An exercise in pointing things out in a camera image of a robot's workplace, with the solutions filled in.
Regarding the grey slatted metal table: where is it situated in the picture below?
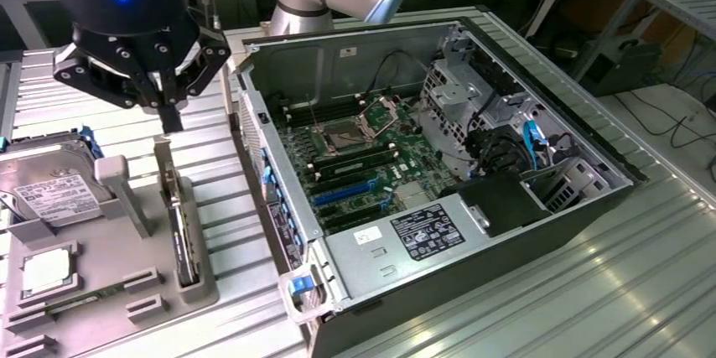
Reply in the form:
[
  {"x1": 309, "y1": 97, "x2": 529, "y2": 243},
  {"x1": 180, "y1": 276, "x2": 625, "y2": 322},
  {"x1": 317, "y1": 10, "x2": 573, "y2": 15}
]
[{"x1": 601, "y1": 0, "x2": 716, "y2": 95}]

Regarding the black RAM slot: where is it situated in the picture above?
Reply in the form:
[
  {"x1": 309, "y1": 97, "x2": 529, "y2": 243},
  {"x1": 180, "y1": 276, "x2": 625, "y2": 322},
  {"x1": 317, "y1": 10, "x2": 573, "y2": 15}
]
[
  {"x1": 285, "y1": 106, "x2": 368, "y2": 127},
  {"x1": 282, "y1": 96, "x2": 365, "y2": 117}
]

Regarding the graphics card with metal bracket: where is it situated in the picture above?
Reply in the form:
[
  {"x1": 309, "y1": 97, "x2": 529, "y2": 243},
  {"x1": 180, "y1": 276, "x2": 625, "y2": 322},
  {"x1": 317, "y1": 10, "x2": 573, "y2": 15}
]
[{"x1": 150, "y1": 134, "x2": 202, "y2": 288}]

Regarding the open black PC case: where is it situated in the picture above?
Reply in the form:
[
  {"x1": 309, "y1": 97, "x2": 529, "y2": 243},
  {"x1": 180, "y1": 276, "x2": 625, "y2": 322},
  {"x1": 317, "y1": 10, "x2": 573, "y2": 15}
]
[{"x1": 226, "y1": 15, "x2": 649, "y2": 358}]

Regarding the silver power supply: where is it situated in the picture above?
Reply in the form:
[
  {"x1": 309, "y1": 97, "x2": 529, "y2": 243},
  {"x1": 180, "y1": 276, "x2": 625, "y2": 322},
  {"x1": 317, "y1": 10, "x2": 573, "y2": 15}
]
[{"x1": 322, "y1": 200, "x2": 497, "y2": 307}]

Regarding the blue expansion slot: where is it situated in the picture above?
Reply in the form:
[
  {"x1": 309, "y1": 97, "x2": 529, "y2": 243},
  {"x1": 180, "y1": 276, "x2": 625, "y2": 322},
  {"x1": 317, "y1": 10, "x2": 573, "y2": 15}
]
[{"x1": 310, "y1": 181, "x2": 378, "y2": 207}]

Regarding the metal socket cover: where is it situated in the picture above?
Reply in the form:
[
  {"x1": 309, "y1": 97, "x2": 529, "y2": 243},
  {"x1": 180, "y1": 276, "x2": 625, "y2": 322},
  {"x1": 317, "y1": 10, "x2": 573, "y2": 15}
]
[{"x1": 357, "y1": 96, "x2": 406, "y2": 135}]

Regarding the black RAM stick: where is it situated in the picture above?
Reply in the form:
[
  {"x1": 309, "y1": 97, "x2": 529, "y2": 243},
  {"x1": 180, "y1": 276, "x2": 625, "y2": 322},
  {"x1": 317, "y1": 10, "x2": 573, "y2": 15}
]
[{"x1": 310, "y1": 147, "x2": 401, "y2": 179}]

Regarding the black wire bundle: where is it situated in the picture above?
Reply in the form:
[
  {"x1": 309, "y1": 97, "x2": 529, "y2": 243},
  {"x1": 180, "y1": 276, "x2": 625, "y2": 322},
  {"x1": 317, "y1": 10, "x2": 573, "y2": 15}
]
[{"x1": 462, "y1": 122, "x2": 526, "y2": 174}]

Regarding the metal disk bay cage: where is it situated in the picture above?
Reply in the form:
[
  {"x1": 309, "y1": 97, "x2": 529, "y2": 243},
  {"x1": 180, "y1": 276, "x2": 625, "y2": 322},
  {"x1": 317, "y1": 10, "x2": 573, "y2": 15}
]
[{"x1": 418, "y1": 58, "x2": 504, "y2": 158}]

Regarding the silver CPU chip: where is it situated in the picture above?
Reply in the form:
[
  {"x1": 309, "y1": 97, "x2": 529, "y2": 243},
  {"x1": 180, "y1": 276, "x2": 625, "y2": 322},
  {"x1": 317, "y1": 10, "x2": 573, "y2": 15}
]
[{"x1": 20, "y1": 251, "x2": 77, "y2": 292}]

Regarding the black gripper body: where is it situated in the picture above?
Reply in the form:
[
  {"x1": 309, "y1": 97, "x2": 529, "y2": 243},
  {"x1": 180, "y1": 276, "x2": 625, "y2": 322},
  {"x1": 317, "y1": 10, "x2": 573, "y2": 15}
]
[{"x1": 38, "y1": 0, "x2": 204, "y2": 103}]

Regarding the blue wire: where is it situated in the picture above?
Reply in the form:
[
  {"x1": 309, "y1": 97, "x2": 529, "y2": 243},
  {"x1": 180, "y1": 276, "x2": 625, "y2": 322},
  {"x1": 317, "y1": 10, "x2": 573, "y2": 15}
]
[{"x1": 522, "y1": 120, "x2": 541, "y2": 171}]

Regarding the green RAM stick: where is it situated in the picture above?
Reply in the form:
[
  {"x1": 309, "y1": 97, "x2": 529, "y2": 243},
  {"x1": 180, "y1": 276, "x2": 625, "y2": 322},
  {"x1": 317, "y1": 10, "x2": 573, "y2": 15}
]
[{"x1": 44, "y1": 284, "x2": 128, "y2": 317}]

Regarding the grey slatted side panel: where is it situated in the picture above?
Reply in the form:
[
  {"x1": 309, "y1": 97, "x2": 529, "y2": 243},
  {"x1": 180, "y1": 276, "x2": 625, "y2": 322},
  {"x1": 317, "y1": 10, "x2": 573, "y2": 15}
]
[{"x1": 0, "y1": 49, "x2": 26, "y2": 141}]

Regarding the thin metal locking lever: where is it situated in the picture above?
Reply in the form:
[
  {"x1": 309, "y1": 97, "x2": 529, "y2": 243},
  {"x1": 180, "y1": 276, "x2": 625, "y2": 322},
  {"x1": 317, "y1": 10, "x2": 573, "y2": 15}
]
[{"x1": 304, "y1": 91, "x2": 324, "y2": 131}]

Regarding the green motherboard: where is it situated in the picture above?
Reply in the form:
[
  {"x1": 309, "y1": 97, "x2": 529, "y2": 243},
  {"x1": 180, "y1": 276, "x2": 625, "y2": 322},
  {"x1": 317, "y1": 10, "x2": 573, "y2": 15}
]
[{"x1": 273, "y1": 89, "x2": 465, "y2": 236}]

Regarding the long black expansion slot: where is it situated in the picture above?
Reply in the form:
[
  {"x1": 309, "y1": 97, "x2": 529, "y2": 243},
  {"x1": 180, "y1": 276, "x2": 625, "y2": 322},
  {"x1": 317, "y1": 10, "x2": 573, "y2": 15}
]
[
  {"x1": 322, "y1": 210, "x2": 393, "y2": 233},
  {"x1": 317, "y1": 200, "x2": 393, "y2": 219}
]

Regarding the black equipment box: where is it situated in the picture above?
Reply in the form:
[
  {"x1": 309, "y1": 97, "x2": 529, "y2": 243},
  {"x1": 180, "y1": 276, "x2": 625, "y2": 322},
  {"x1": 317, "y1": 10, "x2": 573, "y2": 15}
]
[{"x1": 580, "y1": 39, "x2": 664, "y2": 97}]

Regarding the CPU socket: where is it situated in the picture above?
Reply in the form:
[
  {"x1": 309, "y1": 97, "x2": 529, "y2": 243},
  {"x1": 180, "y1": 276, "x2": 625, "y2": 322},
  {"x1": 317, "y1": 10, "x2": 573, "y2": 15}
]
[{"x1": 316, "y1": 121, "x2": 373, "y2": 153}]

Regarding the silver chipset heatsink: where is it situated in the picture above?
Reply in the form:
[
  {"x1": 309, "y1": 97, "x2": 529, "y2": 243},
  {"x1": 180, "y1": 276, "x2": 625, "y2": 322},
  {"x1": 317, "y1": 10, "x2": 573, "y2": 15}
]
[{"x1": 393, "y1": 184, "x2": 434, "y2": 208}]

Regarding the silver disk bay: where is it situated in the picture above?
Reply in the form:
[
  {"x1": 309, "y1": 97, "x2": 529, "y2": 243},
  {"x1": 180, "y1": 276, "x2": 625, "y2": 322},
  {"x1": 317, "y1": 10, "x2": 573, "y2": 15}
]
[{"x1": 518, "y1": 156, "x2": 620, "y2": 213}]

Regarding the grey parts rack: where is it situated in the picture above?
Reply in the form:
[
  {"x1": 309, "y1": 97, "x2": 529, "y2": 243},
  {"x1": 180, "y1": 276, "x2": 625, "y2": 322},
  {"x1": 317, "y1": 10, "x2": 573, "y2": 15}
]
[{"x1": 0, "y1": 155, "x2": 220, "y2": 358}]

